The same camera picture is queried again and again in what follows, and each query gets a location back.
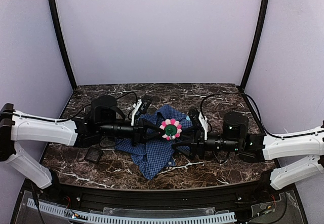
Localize blue checked shirt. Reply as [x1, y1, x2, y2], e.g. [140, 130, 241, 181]
[115, 105, 192, 180]

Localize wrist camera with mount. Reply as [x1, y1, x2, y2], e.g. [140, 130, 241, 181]
[131, 95, 152, 126]
[188, 108, 209, 140]

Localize black square box lid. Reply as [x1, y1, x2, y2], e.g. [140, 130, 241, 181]
[84, 147, 103, 164]

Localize black front aluminium rail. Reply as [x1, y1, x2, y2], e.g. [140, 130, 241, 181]
[61, 182, 257, 210]

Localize black frame post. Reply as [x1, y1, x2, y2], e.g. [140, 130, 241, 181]
[240, 0, 269, 89]
[48, 0, 77, 91]

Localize camera black cable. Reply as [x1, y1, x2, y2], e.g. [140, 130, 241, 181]
[10, 91, 140, 123]
[199, 92, 324, 140]

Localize left black frame post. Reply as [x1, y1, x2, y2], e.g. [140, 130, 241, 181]
[48, 0, 77, 91]

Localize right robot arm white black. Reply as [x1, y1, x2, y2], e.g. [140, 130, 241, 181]
[172, 111, 323, 190]

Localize pink pompom brooch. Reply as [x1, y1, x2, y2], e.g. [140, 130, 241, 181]
[160, 119, 182, 140]

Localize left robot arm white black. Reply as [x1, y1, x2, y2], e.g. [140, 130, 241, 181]
[1, 95, 165, 190]

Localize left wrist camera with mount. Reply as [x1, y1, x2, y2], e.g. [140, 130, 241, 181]
[131, 95, 152, 126]

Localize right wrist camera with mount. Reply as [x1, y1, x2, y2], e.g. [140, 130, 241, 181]
[188, 108, 209, 140]

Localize left camera black cable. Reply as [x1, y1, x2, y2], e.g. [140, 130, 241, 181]
[10, 91, 140, 123]

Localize right black frame post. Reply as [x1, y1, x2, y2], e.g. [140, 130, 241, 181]
[240, 0, 269, 89]

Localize right camera black cable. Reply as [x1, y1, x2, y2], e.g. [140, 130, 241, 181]
[199, 92, 324, 140]

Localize black square box base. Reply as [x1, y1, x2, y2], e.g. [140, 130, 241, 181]
[99, 139, 115, 149]

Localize white slotted cable duct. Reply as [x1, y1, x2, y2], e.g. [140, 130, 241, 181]
[23, 198, 237, 224]

